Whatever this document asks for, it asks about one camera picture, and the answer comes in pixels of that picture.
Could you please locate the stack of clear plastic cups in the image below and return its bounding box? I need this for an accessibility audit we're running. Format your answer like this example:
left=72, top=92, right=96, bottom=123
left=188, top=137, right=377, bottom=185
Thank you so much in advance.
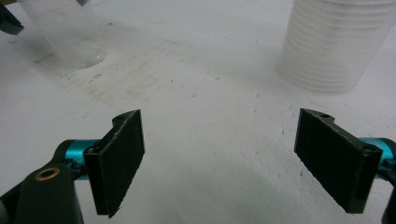
left=277, top=0, right=396, bottom=95

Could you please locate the single clear plastic cup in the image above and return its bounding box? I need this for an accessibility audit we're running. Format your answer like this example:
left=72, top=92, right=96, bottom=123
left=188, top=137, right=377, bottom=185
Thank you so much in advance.
left=18, top=0, right=107, bottom=70

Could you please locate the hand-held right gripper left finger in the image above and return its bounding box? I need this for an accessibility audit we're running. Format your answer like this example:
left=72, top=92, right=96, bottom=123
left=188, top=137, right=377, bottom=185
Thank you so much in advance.
left=64, top=108, right=147, bottom=218

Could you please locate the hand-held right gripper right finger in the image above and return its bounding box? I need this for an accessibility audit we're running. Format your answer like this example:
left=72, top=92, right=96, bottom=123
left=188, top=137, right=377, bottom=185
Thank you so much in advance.
left=293, top=107, right=390, bottom=215

